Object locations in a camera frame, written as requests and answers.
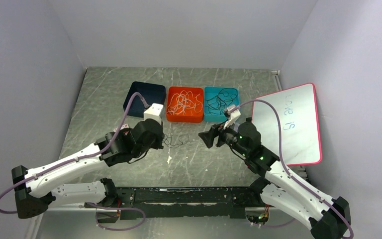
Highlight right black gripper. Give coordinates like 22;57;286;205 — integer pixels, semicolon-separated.
198;117;249;157

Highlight brown thin cable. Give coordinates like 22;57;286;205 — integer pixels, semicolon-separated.
163;133;191;149

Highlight black thin cable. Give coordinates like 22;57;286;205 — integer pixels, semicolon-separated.
205;87;238;116

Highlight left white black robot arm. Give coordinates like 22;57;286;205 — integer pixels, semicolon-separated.
11;118;164;219

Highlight teal square bin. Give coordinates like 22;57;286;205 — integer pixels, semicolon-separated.
203;86;240;122

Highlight orange square bin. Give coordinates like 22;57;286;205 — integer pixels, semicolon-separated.
166;86;204;123

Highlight dark navy square bin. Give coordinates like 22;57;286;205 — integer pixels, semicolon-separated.
123;81;167;118

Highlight red white small box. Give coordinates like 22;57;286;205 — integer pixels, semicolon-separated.
113;123;129;132

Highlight pink framed whiteboard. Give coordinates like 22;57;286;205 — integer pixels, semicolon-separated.
252;83;322;166

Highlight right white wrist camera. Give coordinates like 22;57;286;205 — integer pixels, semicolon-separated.
223;104;241;129

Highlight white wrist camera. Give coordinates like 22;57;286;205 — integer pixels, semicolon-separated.
223;104;241;129
143;103;164;124

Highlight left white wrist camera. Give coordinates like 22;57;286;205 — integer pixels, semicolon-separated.
143;103;164;124

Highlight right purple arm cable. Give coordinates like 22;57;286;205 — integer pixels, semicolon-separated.
230;99;355;239

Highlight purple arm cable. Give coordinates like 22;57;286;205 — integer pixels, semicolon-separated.
230;99;355;239
0;92;150;215

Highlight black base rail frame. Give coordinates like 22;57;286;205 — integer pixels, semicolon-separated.
96;183;269;224

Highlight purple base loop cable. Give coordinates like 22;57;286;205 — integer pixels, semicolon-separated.
85;204;146;231

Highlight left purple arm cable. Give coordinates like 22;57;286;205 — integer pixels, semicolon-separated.
0;92;150;215

